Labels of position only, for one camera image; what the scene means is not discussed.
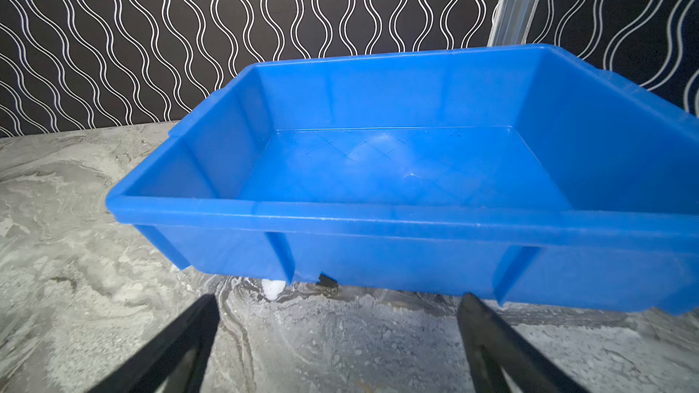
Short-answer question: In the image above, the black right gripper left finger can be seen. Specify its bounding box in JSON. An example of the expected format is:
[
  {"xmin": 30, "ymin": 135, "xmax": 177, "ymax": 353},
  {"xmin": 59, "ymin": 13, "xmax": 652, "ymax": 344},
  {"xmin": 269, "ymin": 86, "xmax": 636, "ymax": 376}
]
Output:
[{"xmin": 90, "ymin": 294, "xmax": 220, "ymax": 392}]

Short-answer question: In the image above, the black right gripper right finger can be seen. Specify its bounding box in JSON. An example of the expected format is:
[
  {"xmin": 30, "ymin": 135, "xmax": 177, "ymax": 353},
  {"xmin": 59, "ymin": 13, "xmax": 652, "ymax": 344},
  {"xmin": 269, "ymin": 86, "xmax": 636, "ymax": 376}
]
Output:
[{"xmin": 457, "ymin": 293, "xmax": 586, "ymax": 392}]

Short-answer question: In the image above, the blue plastic bin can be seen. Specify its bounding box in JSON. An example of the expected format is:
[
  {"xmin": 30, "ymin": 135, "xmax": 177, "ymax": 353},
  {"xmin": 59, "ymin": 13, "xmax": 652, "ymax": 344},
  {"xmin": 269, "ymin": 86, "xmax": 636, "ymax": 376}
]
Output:
[{"xmin": 106, "ymin": 45, "xmax": 698, "ymax": 315}]

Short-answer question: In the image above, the aluminium frame post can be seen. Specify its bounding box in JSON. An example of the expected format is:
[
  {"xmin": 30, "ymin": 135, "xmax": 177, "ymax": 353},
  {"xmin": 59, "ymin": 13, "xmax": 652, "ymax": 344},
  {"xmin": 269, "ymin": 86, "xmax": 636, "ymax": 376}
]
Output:
[{"xmin": 487, "ymin": 0, "xmax": 553, "ymax": 47}]

